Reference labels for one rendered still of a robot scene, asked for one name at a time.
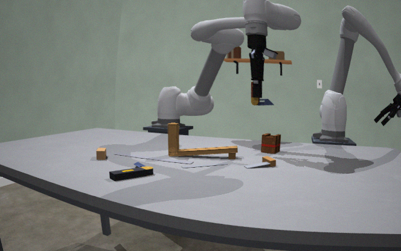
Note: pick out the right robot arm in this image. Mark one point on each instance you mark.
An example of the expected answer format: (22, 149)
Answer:
(223, 35)

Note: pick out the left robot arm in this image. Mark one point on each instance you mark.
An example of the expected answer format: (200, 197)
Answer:
(333, 108)

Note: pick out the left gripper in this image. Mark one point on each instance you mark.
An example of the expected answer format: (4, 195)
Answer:
(393, 107)

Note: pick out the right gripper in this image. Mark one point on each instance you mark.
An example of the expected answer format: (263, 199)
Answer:
(256, 42)

